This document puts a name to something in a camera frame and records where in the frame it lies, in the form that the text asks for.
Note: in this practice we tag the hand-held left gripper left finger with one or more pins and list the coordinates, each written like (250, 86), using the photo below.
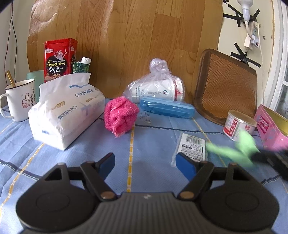
(106, 164)

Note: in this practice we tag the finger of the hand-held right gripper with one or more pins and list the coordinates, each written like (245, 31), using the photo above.
(263, 156)

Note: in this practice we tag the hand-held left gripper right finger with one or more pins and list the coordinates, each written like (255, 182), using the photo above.
(185, 166)

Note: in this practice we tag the light green cloth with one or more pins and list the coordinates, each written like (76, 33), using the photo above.
(245, 140)

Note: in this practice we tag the pink tin box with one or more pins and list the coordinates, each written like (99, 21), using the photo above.
(270, 128)

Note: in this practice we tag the clear packet with barcode label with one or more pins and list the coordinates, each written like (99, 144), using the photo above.
(193, 146)

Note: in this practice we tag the round can with white label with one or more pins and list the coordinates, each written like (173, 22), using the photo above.
(236, 126)

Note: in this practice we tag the blue striped tablecloth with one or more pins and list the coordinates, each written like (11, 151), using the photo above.
(146, 139)

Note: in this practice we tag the pink fluffy cloth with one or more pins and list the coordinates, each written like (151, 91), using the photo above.
(119, 114)

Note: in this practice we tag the blue plastic case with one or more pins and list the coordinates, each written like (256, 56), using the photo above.
(166, 108)

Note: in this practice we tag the white tissue pack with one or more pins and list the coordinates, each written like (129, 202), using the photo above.
(67, 117)

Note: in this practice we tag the brown woven seat cushion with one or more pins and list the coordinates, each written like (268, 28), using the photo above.
(225, 85)

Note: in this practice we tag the clear bag with white bottle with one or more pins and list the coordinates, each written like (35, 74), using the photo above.
(153, 90)

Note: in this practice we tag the long black tape strip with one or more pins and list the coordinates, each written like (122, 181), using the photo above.
(253, 62)

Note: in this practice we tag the green bottle with white cap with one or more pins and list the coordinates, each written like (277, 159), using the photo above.
(79, 67)

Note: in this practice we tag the white enamel mug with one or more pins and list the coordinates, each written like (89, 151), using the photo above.
(20, 101)

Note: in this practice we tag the teal cup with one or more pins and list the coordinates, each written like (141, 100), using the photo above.
(37, 78)

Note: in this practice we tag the red snack tin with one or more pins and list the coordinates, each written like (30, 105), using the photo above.
(58, 58)

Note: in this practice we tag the white power strip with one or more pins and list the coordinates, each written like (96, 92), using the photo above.
(253, 33)

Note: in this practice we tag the gold spoon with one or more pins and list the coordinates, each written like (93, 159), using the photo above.
(11, 79)

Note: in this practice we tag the wood grain sheet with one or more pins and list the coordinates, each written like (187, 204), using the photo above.
(135, 33)

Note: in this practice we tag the white light bulb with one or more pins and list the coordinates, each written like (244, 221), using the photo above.
(244, 5)

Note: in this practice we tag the white window frame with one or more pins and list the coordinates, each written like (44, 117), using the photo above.
(277, 56)

